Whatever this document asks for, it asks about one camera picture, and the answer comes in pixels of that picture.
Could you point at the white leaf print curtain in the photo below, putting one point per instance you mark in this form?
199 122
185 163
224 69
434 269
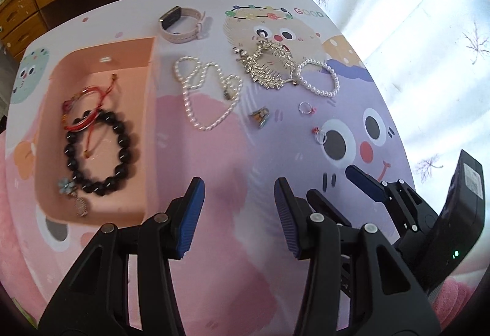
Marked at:
402 14

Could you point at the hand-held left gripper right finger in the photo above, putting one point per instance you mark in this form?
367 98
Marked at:
287 223

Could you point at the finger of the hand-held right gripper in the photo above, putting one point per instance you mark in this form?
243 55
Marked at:
325 204
365 184

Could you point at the blue flower silver pendant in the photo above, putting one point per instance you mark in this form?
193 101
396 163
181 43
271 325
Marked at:
68 186

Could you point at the silver hair comb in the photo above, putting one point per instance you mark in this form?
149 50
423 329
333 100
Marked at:
264 75

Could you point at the pink storage box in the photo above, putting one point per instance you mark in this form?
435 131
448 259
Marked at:
111 64

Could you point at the cartoon printed table cover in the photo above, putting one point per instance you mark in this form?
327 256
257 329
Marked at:
229 152

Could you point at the pink smartwatch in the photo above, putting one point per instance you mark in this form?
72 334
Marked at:
180 36

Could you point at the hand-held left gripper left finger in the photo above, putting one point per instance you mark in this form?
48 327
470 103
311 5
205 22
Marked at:
189 223

